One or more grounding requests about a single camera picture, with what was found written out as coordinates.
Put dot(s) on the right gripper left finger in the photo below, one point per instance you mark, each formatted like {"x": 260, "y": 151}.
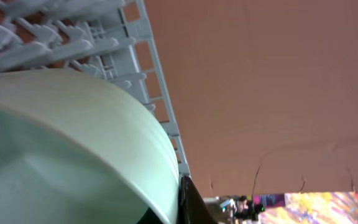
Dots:
{"x": 149, "y": 217}

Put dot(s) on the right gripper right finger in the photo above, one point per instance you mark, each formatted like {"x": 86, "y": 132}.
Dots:
{"x": 191, "y": 206}

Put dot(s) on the green bowl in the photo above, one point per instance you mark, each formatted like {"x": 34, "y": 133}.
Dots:
{"x": 78, "y": 149}

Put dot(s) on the grey dishwasher rack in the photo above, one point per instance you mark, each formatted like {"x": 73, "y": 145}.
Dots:
{"x": 108, "y": 39}

